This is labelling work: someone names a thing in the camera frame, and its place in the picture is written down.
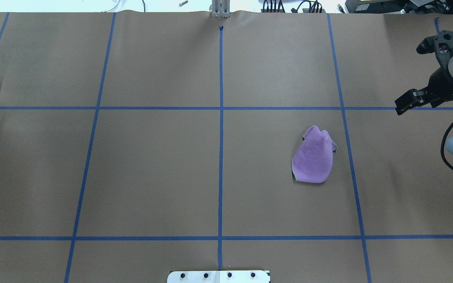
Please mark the black monitor on stand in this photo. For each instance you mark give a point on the black monitor on stand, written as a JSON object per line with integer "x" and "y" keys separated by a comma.
{"x": 444, "y": 7}

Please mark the black cable connectors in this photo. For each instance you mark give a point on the black cable connectors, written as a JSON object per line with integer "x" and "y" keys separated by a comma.
{"x": 300, "y": 6}

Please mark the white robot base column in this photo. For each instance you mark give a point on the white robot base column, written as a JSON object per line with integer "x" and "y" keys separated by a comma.
{"x": 219, "y": 276}

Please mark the purple cloth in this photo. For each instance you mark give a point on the purple cloth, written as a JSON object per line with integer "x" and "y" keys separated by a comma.
{"x": 313, "y": 160}

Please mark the aluminium frame post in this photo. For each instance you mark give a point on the aluminium frame post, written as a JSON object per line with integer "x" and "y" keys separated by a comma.
{"x": 220, "y": 9}

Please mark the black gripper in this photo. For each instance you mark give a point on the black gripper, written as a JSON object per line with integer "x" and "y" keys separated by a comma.
{"x": 442, "y": 85}

